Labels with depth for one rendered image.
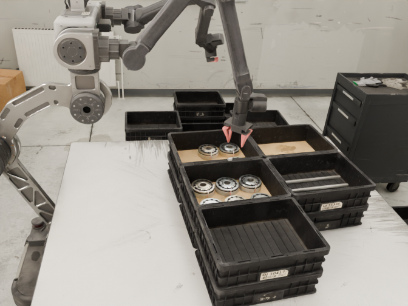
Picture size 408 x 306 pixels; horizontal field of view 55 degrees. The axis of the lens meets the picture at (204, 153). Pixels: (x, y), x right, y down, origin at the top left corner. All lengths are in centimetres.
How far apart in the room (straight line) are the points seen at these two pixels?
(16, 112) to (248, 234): 113
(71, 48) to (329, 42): 409
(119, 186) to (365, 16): 399
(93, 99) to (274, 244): 93
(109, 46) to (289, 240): 96
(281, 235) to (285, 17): 357
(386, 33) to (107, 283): 467
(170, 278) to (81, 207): 58
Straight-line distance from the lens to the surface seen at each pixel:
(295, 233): 159
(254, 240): 152
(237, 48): 145
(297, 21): 490
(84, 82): 173
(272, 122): 322
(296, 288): 151
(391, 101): 308
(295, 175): 194
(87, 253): 165
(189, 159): 194
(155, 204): 185
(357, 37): 530
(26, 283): 224
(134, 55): 138
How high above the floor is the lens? 185
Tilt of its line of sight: 31 degrees down
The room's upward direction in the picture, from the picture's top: 4 degrees clockwise
